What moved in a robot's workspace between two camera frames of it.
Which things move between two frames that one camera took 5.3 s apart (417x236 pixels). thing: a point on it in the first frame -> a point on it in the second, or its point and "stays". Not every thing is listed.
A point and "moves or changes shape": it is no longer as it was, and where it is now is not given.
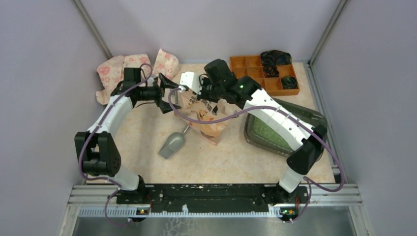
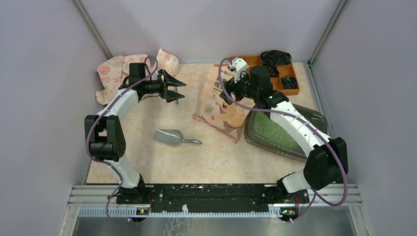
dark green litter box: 262,137 stays
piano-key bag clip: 176,97 stays
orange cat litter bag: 193,108 moves or changes shape
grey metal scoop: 173,143 moves or changes shape
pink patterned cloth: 110,71 stays
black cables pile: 270,59 stays
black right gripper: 203,81 -> 232,86
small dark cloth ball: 289,82 stays
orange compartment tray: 252,66 stays
